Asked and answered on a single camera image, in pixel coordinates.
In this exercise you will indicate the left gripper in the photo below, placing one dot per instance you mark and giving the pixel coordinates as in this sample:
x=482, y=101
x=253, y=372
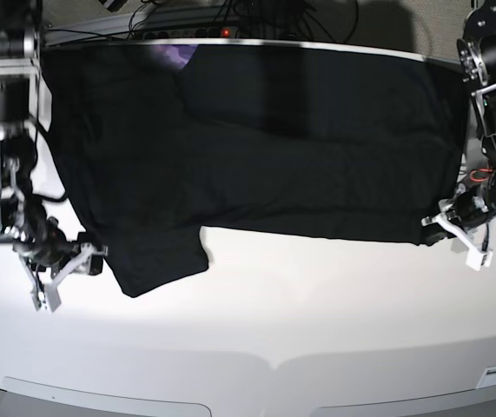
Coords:
x=473, y=204

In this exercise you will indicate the black power strip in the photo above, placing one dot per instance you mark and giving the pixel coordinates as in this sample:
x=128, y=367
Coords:
x=198, y=32

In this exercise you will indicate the black T-shirt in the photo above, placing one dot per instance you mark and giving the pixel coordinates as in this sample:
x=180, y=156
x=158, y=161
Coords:
x=281, y=140

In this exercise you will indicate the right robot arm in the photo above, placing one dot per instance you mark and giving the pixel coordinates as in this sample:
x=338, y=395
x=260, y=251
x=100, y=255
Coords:
x=22, y=91

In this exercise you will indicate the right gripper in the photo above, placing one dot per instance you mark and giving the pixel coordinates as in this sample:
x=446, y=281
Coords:
x=47, y=247

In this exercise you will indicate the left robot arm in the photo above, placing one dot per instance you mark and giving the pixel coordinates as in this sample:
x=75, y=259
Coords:
x=477, y=55

